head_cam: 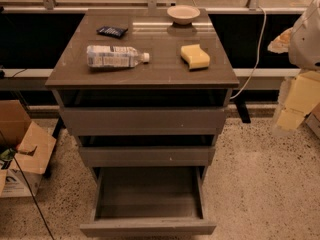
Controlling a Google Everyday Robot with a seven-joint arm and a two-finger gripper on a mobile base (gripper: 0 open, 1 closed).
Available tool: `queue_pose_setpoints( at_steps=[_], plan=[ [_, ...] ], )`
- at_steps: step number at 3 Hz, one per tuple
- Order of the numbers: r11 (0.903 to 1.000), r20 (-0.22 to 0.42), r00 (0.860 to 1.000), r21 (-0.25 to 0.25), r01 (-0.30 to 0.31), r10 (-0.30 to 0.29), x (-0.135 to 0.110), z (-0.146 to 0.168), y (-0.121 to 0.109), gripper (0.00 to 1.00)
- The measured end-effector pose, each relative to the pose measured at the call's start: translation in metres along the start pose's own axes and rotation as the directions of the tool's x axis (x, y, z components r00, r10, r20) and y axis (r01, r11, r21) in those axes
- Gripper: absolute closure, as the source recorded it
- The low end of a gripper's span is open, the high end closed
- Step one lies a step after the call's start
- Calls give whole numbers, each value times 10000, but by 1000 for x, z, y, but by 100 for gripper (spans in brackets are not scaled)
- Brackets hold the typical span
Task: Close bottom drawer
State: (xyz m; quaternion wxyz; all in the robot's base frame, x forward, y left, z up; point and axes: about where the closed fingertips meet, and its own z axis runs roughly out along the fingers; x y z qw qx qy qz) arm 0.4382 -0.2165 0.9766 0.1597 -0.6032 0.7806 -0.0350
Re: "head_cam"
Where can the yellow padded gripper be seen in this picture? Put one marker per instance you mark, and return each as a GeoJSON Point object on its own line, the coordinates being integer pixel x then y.
{"type": "Point", "coordinates": [306, 47]}

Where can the grey bottom drawer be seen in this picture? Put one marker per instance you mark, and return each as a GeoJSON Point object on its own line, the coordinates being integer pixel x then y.
{"type": "Point", "coordinates": [148, 201]}

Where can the grey drawer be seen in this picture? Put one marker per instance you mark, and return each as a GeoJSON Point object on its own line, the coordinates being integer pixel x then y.
{"type": "Point", "coordinates": [148, 201]}
{"type": "Point", "coordinates": [152, 150]}
{"type": "Point", "coordinates": [90, 112]}

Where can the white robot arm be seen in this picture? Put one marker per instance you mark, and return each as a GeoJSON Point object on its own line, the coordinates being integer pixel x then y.
{"type": "Point", "coordinates": [302, 41]}

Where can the grey drawer cabinet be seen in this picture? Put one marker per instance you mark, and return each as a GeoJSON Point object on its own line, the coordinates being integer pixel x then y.
{"type": "Point", "coordinates": [150, 32]}

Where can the grey top drawer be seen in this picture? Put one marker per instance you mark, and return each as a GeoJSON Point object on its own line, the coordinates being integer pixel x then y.
{"type": "Point", "coordinates": [90, 112]}

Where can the grey middle drawer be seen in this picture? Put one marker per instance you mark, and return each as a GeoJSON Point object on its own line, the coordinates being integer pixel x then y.
{"type": "Point", "coordinates": [152, 150]}

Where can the cardboard box at right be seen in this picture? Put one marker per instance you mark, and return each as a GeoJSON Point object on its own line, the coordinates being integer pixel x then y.
{"type": "Point", "coordinates": [313, 120]}

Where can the yellow sponge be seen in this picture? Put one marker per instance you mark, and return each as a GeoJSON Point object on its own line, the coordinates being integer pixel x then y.
{"type": "Point", "coordinates": [195, 57]}

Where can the beige ceramic bowl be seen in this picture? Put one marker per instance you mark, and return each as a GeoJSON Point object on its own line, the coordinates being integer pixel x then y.
{"type": "Point", "coordinates": [183, 14]}

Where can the dark blue snack packet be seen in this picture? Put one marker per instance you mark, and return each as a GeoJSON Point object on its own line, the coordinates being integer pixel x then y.
{"type": "Point", "coordinates": [114, 32]}

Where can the clear plastic water bottle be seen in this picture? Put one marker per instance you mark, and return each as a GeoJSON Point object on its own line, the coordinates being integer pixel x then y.
{"type": "Point", "coordinates": [99, 56]}

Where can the open cardboard box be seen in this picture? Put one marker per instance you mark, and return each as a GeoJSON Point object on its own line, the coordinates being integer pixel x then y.
{"type": "Point", "coordinates": [25, 150]}

